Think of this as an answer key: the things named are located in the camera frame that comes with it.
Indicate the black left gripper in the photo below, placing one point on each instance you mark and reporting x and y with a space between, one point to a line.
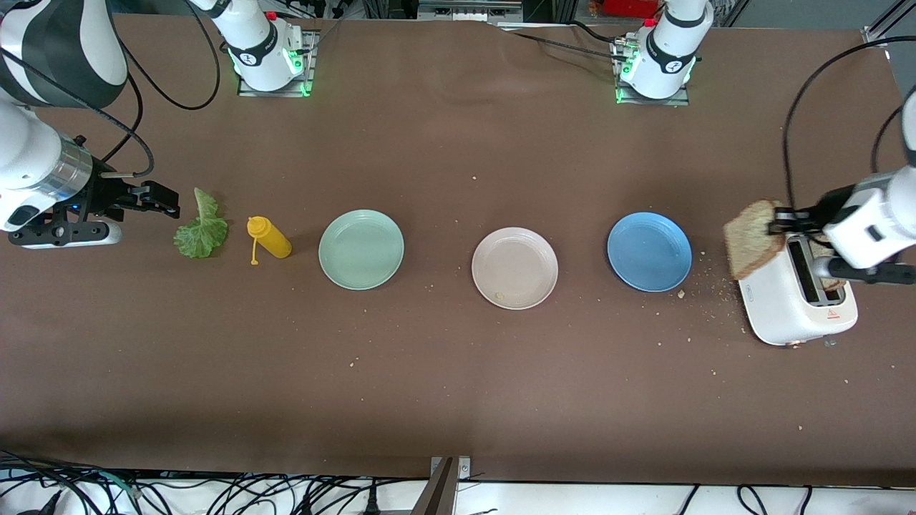
830 203

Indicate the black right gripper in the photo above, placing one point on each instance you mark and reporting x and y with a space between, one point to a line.
104 193

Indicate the brown bread slice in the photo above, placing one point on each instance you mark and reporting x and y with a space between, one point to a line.
748 243
834 285

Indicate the green lettuce leaf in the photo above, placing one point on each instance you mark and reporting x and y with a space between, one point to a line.
200 236

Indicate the yellow squeeze bottle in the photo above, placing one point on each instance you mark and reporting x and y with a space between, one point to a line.
272 239

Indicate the blue plate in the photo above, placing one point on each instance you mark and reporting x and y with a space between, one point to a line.
650 252

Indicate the pale green plate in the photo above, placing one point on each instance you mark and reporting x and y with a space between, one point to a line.
361 250

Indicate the beige plate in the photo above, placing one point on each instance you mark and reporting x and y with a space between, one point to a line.
515 265

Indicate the white toaster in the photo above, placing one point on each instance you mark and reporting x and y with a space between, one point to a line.
776 307

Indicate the red box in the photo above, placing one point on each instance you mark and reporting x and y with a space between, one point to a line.
630 7

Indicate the brown table cover sheet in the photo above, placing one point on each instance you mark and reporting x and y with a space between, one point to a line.
458 143

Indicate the grey metal rack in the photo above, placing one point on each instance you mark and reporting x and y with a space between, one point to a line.
465 11

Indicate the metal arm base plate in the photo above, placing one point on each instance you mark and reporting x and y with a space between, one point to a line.
676 100
309 57

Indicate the aluminium frame rail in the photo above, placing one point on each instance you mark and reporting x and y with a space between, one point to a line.
876 30

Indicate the dark grey metal post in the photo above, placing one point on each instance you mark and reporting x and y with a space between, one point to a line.
438 493

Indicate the silver bracket plate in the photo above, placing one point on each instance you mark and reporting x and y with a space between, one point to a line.
465 468

